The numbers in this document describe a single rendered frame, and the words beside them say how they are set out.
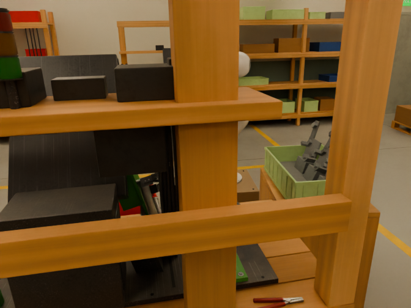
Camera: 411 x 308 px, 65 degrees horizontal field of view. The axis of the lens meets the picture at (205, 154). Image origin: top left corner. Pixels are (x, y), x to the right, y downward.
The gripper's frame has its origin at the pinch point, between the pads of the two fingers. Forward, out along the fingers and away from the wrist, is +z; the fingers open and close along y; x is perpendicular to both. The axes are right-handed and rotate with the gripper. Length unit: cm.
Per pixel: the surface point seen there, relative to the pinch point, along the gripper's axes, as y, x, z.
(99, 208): 22.0, 10.2, 11.0
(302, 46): -379, -313, -302
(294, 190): -60, 6, -66
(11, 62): 58, -12, 11
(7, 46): 60, -14, 11
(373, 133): 31, 19, -63
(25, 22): -267, -444, 147
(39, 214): 25.0, 7.4, 26.0
